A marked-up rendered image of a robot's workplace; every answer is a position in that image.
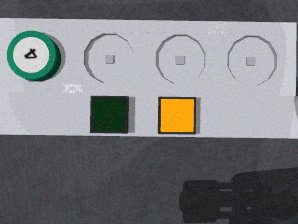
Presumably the green screw cap with number 4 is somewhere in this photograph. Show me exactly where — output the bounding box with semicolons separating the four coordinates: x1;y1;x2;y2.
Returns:
7;31;61;82

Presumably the light grey panel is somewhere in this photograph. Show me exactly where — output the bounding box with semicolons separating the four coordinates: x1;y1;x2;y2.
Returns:
0;18;298;139

